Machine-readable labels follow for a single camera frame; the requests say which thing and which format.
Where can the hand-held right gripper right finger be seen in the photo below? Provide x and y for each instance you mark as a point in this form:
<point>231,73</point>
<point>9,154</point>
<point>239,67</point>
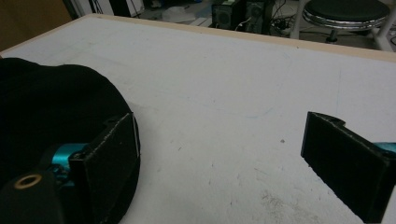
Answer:
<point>345,168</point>

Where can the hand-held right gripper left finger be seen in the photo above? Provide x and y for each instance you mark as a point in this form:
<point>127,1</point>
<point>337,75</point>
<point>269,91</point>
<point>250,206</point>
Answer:
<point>109,161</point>

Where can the black cloth hat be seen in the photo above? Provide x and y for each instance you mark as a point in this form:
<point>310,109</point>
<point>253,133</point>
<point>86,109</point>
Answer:
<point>53,105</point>

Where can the black round stool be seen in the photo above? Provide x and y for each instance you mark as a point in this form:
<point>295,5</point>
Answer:
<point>345,15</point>

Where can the black computer tower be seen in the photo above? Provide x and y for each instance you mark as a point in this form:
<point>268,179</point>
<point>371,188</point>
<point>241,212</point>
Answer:
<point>257,16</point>
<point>226,15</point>

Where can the white metal frame leg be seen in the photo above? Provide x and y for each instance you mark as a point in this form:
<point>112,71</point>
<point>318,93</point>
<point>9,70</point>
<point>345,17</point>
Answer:
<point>384,31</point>

